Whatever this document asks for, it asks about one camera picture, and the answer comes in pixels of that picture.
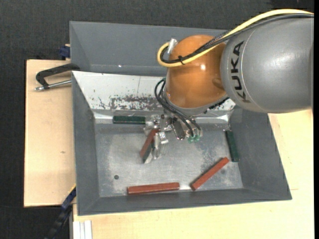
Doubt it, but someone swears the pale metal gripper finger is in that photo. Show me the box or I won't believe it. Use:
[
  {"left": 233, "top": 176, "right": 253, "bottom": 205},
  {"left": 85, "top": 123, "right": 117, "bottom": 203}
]
[
  {"left": 153, "top": 131, "right": 168, "bottom": 160},
  {"left": 144, "top": 147, "right": 156, "bottom": 165}
]

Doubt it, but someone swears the red-brown block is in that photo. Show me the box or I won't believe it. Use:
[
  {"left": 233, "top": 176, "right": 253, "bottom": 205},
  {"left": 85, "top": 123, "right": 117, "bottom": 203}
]
[
  {"left": 127, "top": 182, "right": 180, "bottom": 196},
  {"left": 139, "top": 128, "right": 160, "bottom": 164},
  {"left": 190, "top": 157, "right": 230, "bottom": 192}
]

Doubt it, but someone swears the grey metal bin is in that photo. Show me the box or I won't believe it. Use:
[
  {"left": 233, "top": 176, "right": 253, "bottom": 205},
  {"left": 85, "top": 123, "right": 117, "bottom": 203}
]
[{"left": 69, "top": 20, "right": 293, "bottom": 216}]

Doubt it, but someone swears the dark green flat block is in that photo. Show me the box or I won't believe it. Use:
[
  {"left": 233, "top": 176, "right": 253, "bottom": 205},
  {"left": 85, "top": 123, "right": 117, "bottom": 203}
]
[
  {"left": 113, "top": 116, "right": 147, "bottom": 125},
  {"left": 225, "top": 130, "right": 240, "bottom": 163}
]

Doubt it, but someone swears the pale wood flat board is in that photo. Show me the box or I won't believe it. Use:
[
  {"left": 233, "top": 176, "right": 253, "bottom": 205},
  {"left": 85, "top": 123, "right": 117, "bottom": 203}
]
[{"left": 23, "top": 58, "right": 77, "bottom": 208}]

